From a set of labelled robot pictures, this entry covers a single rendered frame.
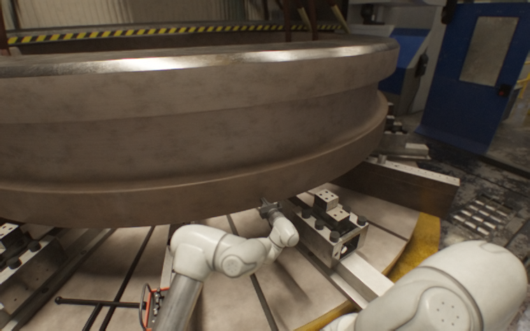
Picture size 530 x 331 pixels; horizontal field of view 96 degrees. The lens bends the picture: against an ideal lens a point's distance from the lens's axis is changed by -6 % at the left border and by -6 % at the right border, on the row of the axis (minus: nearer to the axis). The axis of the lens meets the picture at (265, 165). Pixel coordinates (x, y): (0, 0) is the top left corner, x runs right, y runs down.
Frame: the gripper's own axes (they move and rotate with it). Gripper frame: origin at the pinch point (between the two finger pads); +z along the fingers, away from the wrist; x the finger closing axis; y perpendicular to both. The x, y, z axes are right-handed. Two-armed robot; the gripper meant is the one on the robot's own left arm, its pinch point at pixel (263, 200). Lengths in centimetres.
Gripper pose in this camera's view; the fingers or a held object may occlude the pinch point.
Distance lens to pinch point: 163.0
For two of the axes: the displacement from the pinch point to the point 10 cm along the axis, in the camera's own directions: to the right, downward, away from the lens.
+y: -0.1, -8.7, -4.9
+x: -9.1, 2.1, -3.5
